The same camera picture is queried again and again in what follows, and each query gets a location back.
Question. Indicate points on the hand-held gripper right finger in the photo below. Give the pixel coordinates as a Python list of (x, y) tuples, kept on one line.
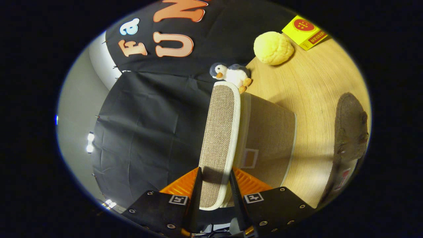
[(238, 205)]

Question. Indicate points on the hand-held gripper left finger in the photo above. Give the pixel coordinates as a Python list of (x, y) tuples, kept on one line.
[(196, 205)]

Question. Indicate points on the beige fabric storage box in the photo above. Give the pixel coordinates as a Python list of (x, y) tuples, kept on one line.
[(219, 132)]

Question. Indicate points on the brown fuzzy shoe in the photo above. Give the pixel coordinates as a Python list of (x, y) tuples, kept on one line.
[(350, 125)]

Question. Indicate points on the penguin plush toy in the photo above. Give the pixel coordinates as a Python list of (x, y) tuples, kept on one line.
[(233, 75)]

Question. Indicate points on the yellow bun plush toy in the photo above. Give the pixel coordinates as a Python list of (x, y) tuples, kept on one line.
[(272, 48)]

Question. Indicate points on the yellow book with red circle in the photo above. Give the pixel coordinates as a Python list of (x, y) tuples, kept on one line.
[(302, 31)]

